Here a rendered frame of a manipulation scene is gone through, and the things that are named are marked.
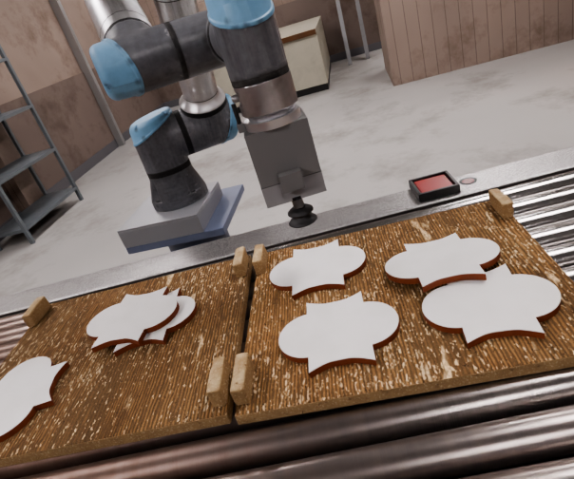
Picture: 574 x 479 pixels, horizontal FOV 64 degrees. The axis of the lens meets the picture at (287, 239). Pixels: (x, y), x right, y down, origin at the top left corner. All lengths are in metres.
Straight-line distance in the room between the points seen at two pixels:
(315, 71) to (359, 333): 6.05
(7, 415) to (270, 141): 0.50
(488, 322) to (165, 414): 0.38
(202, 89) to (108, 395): 0.73
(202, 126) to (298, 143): 0.61
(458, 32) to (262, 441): 5.52
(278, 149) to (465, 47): 5.33
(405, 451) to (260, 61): 0.44
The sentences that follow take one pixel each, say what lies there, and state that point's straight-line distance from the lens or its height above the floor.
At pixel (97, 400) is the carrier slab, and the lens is 0.68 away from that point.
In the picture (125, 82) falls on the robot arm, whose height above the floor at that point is 1.27.
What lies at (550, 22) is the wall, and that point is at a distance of 6.11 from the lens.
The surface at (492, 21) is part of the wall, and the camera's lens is 5.91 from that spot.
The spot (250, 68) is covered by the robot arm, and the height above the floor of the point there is 1.25.
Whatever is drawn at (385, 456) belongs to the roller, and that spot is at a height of 0.92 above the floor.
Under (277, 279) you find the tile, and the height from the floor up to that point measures 0.95.
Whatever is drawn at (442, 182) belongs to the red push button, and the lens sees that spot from 0.93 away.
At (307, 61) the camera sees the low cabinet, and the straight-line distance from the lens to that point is 6.51.
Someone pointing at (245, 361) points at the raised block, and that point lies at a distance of 0.56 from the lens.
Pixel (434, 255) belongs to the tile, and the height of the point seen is 0.95.
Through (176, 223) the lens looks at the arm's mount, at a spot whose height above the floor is 0.91.
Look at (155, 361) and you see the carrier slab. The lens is 0.68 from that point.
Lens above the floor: 1.32
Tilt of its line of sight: 28 degrees down
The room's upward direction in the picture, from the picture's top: 18 degrees counter-clockwise
